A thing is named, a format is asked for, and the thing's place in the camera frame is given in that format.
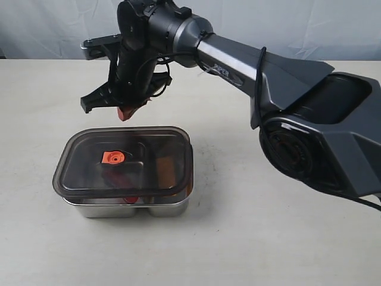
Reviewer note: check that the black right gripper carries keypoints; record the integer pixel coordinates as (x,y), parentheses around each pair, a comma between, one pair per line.
(135,83)

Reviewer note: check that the dark transparent container lid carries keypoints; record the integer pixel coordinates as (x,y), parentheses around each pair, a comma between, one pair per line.
(88,148)

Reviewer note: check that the red toy sausage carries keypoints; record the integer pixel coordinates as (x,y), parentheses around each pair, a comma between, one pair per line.
(120,179)

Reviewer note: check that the yellow toy cheese wedge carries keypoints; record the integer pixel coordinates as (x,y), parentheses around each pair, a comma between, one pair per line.
(166,172)

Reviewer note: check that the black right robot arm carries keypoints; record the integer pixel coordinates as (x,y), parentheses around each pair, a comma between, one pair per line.
(317,125)

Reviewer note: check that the stainless steel lunch box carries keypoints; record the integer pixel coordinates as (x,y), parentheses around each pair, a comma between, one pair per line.
(157,202)

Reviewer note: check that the grey fabric backdrop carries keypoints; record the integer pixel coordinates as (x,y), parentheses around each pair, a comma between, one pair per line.
(314,30)

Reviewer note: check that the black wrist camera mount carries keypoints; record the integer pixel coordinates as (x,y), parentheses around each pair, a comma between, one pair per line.
(106,46)

